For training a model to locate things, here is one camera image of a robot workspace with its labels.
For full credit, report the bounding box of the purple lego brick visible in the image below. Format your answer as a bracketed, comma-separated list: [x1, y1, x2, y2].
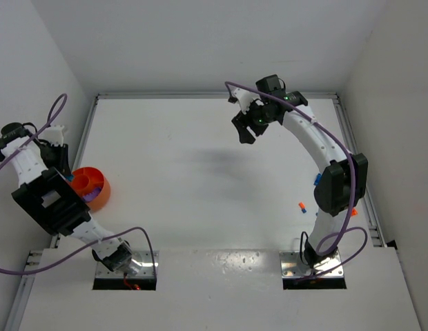
[82, 188, 101, 203]

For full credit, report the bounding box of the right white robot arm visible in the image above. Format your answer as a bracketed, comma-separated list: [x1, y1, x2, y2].
[225, 74, 368, 268]

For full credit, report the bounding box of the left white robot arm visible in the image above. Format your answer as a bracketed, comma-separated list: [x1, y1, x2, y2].
[0, 122, 133, 273]

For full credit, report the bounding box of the orange divided container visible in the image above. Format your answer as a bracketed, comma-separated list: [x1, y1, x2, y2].
[70, 167, 111, 212]

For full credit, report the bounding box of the blue round lego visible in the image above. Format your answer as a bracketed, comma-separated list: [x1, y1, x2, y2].
[313, 173, 322, 186]

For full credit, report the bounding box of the small orange blue lego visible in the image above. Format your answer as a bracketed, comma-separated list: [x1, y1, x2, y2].
[299, 203, 307, 213]

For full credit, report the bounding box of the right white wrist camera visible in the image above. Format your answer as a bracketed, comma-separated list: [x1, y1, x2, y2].
[228, 88, 259, 114]

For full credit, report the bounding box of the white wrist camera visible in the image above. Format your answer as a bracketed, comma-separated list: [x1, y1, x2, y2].
[228, 88, 259, 114]
[41, 125, 67, 146]

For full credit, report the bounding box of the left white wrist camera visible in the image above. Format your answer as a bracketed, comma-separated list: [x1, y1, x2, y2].
[41, 125, 67, 146]

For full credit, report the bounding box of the black base cable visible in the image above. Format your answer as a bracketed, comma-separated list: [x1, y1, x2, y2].
[299, 230, 311, 263]

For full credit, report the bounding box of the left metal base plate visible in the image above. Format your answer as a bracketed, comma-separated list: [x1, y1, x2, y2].
[95, 250, 158, 279]

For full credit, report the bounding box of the metal base plate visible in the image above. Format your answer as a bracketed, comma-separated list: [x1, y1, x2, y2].
[95, 250, 158, 279]
[280, 251, 344, 279]

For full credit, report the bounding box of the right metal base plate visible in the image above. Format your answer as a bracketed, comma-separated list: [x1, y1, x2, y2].
[280, 251, 344, 279]

